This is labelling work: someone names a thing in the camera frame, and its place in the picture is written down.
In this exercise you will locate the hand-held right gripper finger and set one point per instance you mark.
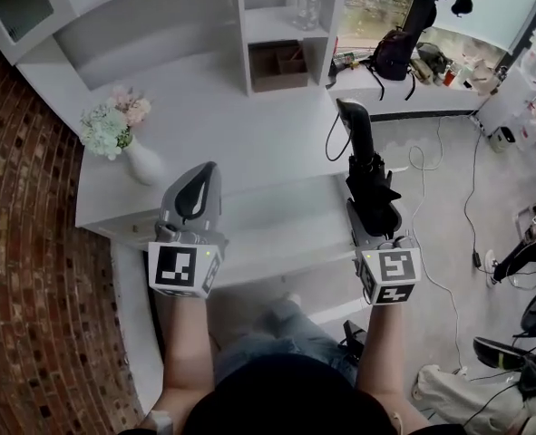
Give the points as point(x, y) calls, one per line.
point(396, 225)
point(357, 231)

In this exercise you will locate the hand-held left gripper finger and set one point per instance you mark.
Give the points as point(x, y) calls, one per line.
point(171, 202)
point(215, 197)

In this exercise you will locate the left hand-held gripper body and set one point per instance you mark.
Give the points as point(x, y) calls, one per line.
point(174, 265)

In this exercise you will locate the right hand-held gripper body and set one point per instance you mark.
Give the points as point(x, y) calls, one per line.
point(392, 270)

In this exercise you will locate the person's right forearm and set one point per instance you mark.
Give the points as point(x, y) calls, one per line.
point(381, 356)

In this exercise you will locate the person's left forearm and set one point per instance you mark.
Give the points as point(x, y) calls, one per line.
point(186, 347)

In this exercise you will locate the white desk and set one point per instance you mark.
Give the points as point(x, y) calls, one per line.
point(249, 143)

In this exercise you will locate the white ceramic vase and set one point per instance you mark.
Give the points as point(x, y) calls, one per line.
point(143, 166)

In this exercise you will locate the black device at waist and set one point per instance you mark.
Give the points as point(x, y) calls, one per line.
point(353, 338)

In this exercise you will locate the person's white shoe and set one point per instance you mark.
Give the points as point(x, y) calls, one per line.
point(292, 298)

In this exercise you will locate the pale flower bouquet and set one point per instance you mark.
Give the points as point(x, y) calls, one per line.
point(109, 125)

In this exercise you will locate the black shell with green stripe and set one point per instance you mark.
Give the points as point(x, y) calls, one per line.
point(494, 351)

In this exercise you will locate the small white appliance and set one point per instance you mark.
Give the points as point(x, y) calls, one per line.
point(503, 139)

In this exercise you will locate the brown cardboard organiser box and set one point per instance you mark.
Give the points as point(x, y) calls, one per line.
point(276, 73)

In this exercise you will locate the white fabric bag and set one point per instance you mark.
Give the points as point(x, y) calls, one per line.
point(458, 397)

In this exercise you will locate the person's black shirt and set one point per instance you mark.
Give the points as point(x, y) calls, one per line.
point(295, 401)

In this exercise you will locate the black backpack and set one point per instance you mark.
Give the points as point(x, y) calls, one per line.
point(392, 57)

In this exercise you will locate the olive green bag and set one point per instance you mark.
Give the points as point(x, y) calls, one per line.
point(431, 59)

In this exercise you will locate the white shelf hutch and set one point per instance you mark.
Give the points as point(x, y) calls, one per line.
point(158, 12)

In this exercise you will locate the clear glass jar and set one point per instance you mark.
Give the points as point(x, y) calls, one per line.
point(308, 7)

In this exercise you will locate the hanging black bag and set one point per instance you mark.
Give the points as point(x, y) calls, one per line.
point(462, 2)

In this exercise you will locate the white roller screen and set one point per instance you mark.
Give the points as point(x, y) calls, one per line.
point(485, 7)

